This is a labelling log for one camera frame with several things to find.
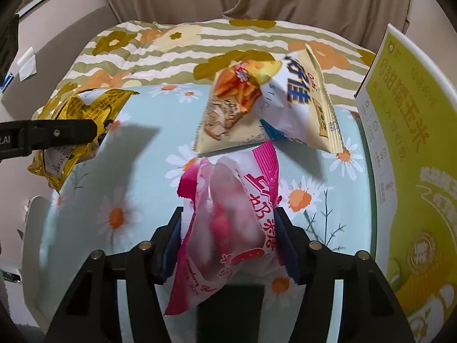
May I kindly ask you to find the yellow gold snack bag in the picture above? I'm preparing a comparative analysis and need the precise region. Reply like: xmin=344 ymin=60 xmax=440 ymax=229
xmin=28 ymin=88 xmax=137 ymax=191

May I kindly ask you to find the pink strawberry snack bag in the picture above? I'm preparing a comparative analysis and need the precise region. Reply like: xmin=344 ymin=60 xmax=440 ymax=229
xmin=165 ymin=142 xmax=281 ymax=316

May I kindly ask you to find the blue item on headboard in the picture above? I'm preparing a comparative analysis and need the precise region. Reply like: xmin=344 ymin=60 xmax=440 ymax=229
xmin=0 ymin=73 xmax=14 ymax=91

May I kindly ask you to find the white paper on headboard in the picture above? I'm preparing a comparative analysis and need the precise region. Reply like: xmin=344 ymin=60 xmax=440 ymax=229
xmin=17 ymin=47 xmax=36 ymax=81

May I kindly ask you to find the grey headboard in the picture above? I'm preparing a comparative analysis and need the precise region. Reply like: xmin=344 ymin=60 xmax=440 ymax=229
xmin=1 ymin=6 xmax=118 ymax=121

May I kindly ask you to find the floral striped bed quilt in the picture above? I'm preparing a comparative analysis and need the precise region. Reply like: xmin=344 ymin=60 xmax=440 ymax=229
xmin=33 ymin=19 xmax=375 ymax=119

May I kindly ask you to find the orange cracker snack bag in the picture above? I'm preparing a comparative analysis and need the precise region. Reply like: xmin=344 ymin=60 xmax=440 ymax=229
xmin=194 ymin=60 xmax=284 ymax=155

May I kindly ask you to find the green cardboard box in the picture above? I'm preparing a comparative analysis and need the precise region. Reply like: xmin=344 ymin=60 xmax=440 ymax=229
xmin=356 ymin=26 xmax=456 ymax=342

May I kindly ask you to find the white blue stick bag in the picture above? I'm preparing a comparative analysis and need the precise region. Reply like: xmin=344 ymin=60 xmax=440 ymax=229
xmin=247 ymin=45 xmax=344 ymax=154

